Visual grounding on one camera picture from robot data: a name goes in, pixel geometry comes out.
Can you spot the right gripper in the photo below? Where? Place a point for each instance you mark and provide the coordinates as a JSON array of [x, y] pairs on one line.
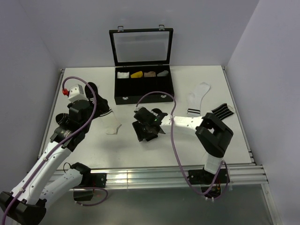
[[137, 126]]

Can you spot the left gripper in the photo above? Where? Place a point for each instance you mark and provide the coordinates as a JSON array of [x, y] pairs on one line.
[[101, 108]]

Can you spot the white sock with black lines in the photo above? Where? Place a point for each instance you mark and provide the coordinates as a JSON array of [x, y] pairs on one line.
[[147, 125]]

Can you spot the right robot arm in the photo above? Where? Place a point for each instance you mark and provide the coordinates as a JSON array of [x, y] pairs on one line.
[[214, 135]]

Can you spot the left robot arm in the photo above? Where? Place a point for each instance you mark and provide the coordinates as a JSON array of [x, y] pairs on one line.
[[28, 202]]

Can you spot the black sock with white stripes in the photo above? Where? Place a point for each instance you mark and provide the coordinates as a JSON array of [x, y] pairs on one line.
[[89, 95]]

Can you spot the cream sock with black stripes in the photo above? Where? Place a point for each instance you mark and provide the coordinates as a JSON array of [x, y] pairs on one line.
[[110, 123]]

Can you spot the black white horizontal striped sock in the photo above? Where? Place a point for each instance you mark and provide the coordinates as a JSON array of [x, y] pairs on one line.
[[62, 119]]

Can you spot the white rolled sock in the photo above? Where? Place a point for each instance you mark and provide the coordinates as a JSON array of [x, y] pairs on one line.
[[123, 75]]

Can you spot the long white sock striped cuff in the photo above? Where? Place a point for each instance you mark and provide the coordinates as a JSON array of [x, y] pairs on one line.
[[194, 99]]

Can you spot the yellow rolled sock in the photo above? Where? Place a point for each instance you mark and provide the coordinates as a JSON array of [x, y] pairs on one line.
[[138, 74]]

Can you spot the tan rolled sock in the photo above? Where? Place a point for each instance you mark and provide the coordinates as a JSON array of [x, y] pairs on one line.
[[150, 74]]

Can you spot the grey rolled sock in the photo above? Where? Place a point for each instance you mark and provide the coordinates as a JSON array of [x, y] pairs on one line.
[[163, 73]]

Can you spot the black sock white vertical stripes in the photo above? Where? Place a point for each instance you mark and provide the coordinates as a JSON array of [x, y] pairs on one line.
[[223, 111]]

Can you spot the black storage box with lid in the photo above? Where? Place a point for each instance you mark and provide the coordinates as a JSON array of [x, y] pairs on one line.
[[142, 50]]

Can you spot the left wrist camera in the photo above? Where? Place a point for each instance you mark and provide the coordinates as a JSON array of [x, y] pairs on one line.
[[75, 93]]

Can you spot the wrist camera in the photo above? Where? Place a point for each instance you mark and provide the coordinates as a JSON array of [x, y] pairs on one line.
[[75, 93], [140, 110]]

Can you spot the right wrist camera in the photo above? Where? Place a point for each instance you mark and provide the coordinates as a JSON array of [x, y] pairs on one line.
[[140, 110]]

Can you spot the aluminium frame rail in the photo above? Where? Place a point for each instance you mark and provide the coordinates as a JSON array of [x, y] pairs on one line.
[[171, 177]]

